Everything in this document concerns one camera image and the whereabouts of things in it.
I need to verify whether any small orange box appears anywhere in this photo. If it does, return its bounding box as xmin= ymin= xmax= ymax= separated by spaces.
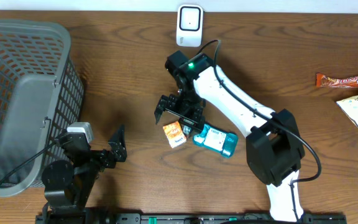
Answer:
xmin=163 ymin=121 xmax=186 ymax=148

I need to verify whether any teal mouthwash bottle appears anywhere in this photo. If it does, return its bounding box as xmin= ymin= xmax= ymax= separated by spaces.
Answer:
xmin=192 ymin=124 xmax=238 ymax=158

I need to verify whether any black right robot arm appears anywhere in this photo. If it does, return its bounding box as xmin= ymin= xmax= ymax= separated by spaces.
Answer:
xmin=154 ymin=50 xmax=305 ymax=222

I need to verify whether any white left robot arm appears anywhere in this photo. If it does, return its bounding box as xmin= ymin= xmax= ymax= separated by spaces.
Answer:
xmin=35 ymin=122 xmax=127 ymax=224

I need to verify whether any white barcode scanner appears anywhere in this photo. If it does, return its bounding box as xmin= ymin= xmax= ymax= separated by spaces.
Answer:
xmin=176 ymin=4 xmax=204 ymax=47

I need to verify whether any dark grey plastic basket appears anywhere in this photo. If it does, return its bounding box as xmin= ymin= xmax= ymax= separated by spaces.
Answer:
xmin=0 ymin=19 xmax=85 ymax=197

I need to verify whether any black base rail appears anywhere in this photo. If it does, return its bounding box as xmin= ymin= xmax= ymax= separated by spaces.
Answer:
xmin=35 ymin=212 xmax=348 ymax=224

